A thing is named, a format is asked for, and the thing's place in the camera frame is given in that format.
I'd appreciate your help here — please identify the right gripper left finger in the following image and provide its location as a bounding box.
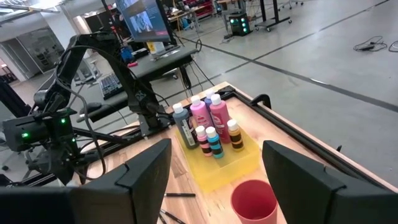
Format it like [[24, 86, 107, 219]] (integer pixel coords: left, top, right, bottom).
[[0, 138, 172, 224]]

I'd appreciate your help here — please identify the dark gray desk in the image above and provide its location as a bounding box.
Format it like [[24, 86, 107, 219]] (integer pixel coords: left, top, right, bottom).
[[76, 45, 200, 123]]

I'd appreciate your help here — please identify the large red paint bottle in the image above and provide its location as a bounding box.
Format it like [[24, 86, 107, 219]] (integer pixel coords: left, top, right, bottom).
[[209, 93, 233, 144]]

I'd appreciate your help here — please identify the black computer tower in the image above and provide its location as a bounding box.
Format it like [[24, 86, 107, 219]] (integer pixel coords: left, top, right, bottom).
[[228, 12, 252, 37]]

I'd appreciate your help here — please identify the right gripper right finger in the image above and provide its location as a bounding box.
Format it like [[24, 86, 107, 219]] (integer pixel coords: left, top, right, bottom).
[[262, 139, 398, 224]]

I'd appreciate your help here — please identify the large pink paint bottle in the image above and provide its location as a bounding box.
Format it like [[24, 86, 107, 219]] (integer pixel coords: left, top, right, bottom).
[[189, 95, 216, 131]]

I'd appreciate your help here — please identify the large purple paint bottle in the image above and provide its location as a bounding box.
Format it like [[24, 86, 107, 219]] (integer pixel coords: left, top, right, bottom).
[[204, 88, 216, 108]]

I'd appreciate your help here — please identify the yellow translucent plastic bin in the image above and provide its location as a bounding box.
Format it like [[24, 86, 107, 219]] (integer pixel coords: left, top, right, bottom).
[[174, 126, 261, 193]]

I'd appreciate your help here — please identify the black frame handle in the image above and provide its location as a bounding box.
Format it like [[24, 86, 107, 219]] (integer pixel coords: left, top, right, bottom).
[[250, 93, 272, 110]]

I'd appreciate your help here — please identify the blue desk object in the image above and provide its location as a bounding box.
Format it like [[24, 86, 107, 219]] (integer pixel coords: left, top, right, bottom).
[[120, 46, 135, 63]]

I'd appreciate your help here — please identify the small teal paint bottle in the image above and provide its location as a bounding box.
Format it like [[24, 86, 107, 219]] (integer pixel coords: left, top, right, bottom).
[[205, 126, 225, 159]]

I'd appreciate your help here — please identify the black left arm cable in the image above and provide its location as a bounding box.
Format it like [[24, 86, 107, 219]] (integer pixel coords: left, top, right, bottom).
[[52, 45, 108, 182]]

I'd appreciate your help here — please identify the computer monitor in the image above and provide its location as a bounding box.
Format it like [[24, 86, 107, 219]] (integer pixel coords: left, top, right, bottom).
[[114, 0, 175, 44]]

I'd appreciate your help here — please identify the black computer mouse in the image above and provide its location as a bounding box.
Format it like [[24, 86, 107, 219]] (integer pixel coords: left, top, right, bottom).
[[79, 101, 103, 114]]

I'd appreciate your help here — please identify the small orange paint bottle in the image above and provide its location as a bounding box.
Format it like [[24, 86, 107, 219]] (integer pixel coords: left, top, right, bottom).
[[226, 119, 246, 152]]

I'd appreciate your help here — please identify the black keyboard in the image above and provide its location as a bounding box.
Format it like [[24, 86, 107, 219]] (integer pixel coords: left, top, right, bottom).
[[98, 72, 124, 101]]

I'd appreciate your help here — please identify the floor cable with brick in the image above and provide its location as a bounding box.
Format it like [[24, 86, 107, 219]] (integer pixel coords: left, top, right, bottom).
[[353, 35, 389, 53]]

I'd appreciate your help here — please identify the rolling black stand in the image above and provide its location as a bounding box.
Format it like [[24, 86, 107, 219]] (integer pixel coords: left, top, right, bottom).
[[254, 0, 293, 32]]

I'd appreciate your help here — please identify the large dark teal paint bottle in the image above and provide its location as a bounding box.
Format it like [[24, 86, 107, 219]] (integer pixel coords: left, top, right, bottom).
[[172, 102, 200, 149]]

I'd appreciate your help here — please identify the small pink paint bottle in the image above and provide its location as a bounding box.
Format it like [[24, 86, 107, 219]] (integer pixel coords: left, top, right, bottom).
[[195, 125, 214, 157]]

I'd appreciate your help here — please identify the red-orange plastic cup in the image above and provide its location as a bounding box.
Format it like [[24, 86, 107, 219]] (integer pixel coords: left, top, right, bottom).
[[230, 179, 279, 224]]

